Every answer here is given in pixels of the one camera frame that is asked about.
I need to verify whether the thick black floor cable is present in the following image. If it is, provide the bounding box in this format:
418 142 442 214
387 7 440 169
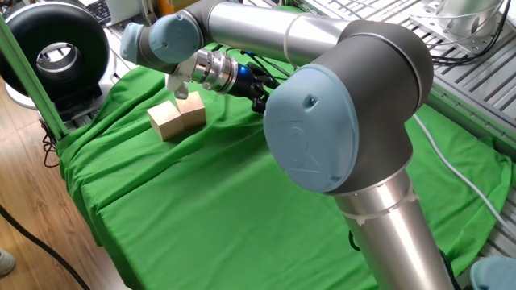
0 204 93 290

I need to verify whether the black keyboard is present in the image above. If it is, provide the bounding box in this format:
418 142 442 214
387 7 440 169
85 0 112 26

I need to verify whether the thin black wire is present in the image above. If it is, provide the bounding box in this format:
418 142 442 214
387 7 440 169
41 120 61 168

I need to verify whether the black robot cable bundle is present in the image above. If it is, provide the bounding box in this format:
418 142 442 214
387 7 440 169
209 43 293 92

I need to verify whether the silver mount plate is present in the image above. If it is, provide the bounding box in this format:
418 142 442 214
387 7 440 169
410 0 505 56

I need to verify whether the green cloth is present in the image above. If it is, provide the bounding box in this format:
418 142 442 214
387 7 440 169
56 42 515 290

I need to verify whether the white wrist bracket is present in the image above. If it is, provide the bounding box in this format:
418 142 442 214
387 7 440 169
164 60 202 101

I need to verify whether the green frame post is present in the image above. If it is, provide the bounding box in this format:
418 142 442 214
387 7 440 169
0 14 69 142

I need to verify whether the black ring-shaped device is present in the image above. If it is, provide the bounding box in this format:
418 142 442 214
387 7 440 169
0 1 119 122

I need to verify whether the cardboard box yellow tape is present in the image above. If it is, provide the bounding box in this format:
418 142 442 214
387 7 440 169
156 0 198 17

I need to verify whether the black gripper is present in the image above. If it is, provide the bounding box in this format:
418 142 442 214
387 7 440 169
226 64 281 115

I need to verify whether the reddish wooden cube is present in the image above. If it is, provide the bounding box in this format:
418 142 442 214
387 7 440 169
175 90 207 129

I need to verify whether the pale wooden cube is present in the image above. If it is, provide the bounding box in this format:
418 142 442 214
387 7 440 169
146 100 185 142

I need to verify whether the white box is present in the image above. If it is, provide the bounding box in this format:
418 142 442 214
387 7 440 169
105 0 143 26

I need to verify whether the white shoe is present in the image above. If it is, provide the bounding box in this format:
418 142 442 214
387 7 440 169
0 248 16 277

